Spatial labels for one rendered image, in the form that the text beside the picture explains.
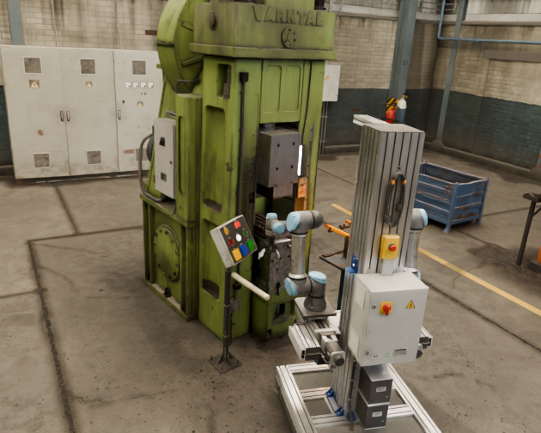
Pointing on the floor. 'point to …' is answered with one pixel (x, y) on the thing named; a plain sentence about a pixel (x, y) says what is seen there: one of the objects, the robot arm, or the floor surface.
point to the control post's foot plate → (224, 362)
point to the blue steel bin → (450, 195)
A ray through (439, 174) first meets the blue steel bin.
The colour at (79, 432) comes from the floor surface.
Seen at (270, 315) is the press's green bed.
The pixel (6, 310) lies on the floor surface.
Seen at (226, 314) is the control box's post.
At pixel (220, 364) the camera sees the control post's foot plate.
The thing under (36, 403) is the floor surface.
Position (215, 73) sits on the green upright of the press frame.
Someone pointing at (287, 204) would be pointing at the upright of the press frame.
